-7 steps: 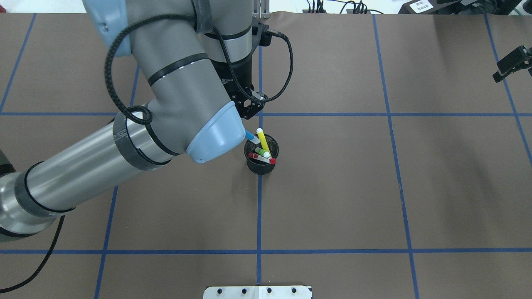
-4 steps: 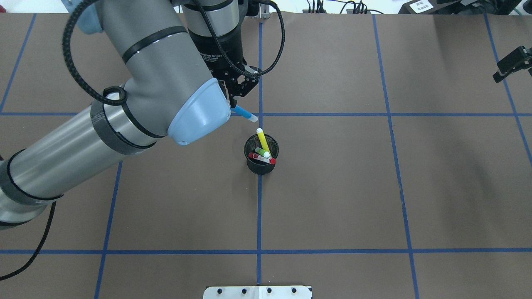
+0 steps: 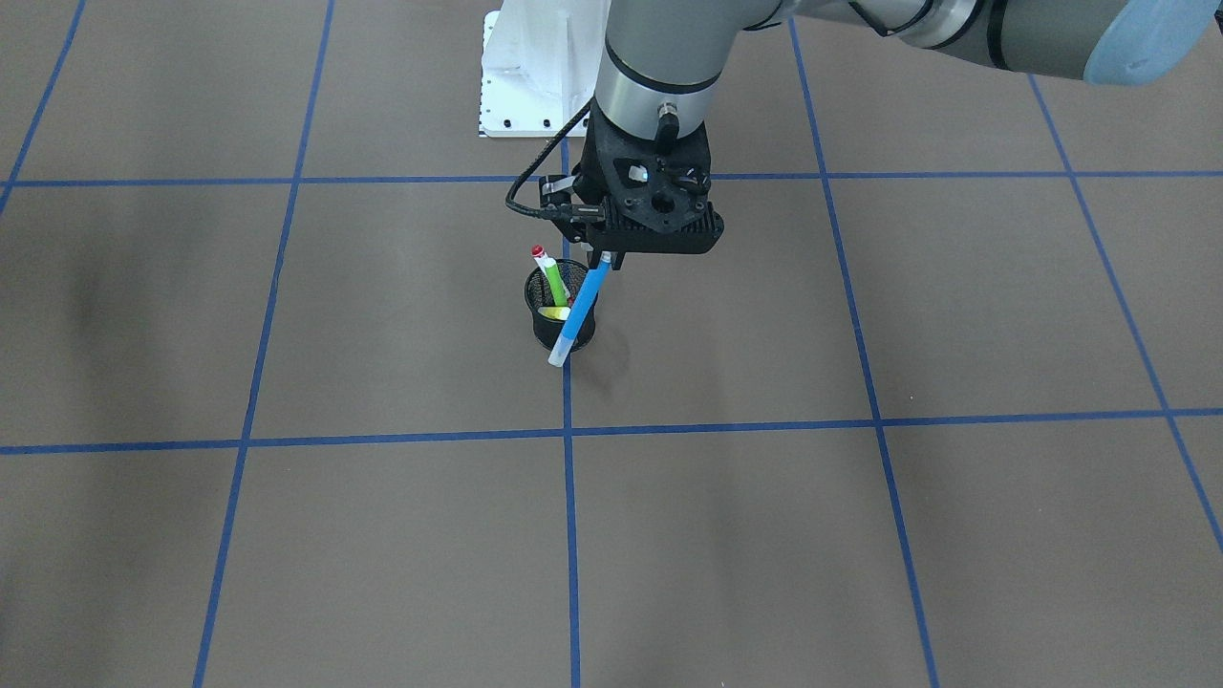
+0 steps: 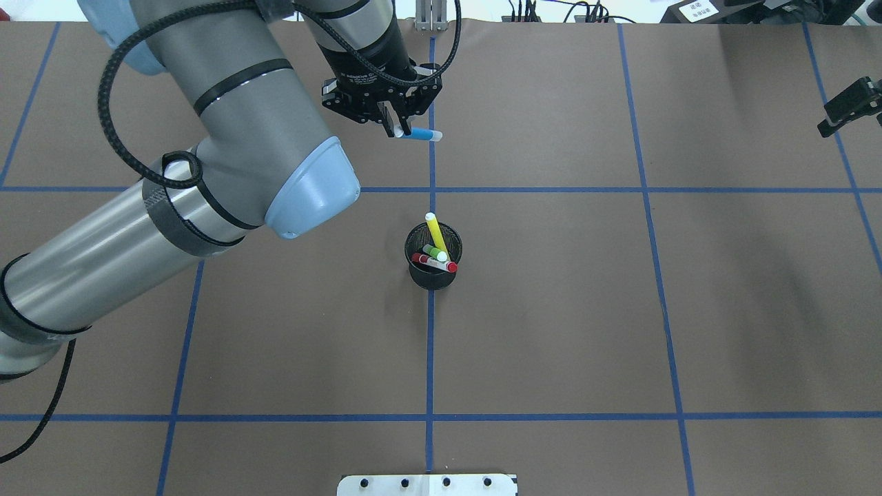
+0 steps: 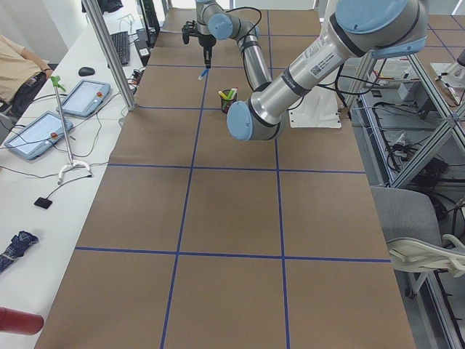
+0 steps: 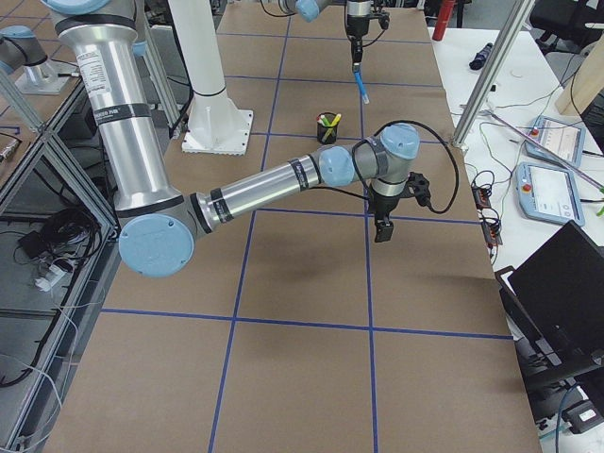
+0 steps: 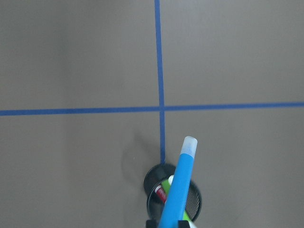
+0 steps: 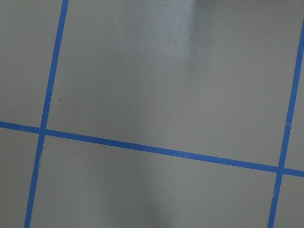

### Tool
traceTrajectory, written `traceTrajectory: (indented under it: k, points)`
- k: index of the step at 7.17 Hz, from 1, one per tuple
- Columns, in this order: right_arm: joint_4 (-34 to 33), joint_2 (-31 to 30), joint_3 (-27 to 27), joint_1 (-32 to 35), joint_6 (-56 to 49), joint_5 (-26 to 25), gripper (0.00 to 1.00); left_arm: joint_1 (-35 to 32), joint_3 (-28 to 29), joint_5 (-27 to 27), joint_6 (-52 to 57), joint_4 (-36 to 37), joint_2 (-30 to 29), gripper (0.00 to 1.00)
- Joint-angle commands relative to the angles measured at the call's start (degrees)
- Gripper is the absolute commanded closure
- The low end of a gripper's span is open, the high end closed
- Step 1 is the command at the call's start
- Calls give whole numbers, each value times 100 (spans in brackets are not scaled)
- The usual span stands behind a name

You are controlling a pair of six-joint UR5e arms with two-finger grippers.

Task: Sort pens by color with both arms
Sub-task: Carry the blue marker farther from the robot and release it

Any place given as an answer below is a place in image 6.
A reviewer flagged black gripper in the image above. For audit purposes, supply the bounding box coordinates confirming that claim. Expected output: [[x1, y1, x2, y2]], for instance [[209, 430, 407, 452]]
[[345, 14, 370, 67], [369, 186, 400, 242]]

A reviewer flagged blue marker pen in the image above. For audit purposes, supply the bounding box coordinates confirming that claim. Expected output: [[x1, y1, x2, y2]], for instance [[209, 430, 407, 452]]
[[352, 63, 370, 105]]

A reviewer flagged green highlighter pen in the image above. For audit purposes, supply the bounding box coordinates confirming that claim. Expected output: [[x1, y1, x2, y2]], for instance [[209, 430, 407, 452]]
[[329, 113, 342, 127]]

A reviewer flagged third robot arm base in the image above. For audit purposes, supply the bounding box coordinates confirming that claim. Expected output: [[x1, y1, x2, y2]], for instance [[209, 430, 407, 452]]
[[1, 25, 79, 95]]

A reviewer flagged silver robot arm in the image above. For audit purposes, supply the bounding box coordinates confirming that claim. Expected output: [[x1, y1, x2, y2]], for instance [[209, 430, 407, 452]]
[[277, 0, 380, 74], [48, 1, 420, 277]]

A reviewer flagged black mesh pen cup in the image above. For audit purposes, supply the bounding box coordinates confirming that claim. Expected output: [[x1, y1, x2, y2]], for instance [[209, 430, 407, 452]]
[[316, 112, 339, 144]]

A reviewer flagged orange electronics board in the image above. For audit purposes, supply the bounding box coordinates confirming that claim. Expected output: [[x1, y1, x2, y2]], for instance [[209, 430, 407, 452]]
[[472, 187, 492, 210]]

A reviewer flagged dark blue folded umbrella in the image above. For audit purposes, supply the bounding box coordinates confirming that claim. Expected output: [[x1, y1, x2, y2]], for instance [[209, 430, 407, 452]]
[[469, 42, 494, 71]]

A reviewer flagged lower teach pendant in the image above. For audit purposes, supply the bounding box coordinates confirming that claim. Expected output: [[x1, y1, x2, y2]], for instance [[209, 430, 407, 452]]
[[515, 162, 585, 227]]

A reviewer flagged teach pendant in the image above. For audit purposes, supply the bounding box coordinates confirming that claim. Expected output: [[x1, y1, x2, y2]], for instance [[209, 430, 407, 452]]
[[529, 115, 586, 167], [515, 162, 585, 227]]

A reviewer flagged black laptop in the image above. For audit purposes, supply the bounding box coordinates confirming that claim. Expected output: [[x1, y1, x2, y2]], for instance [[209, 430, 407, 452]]
[[503, 221, 603, 380]]

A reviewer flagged upper teach pendant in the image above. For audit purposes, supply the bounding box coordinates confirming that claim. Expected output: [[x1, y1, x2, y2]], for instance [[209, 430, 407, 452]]
[[529, 115, 586, 167]]

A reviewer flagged wooden beam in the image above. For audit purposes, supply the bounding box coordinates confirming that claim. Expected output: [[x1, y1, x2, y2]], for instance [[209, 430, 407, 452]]
[[555, 37, 603, 116]]

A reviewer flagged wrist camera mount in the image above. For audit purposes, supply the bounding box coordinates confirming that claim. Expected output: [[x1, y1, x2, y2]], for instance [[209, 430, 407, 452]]
[[370, 10, 390, 30], [406, 172, 431, 207]]

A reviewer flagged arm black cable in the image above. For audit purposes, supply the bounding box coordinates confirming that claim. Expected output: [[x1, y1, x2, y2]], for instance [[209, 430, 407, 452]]
[[356, 120, 461, 212]]

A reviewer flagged aluminium frame post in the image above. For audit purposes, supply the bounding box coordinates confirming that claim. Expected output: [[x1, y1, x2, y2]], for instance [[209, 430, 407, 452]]
[[451, 0, 535, 147]]

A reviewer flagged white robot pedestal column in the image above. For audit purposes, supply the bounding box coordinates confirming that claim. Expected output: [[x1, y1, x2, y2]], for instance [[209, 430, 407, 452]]
[[169, 0, 254, 155]]

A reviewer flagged bundle of black cables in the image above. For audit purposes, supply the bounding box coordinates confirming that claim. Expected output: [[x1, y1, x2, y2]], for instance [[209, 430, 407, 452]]
[[12, 209, 103, 275]]

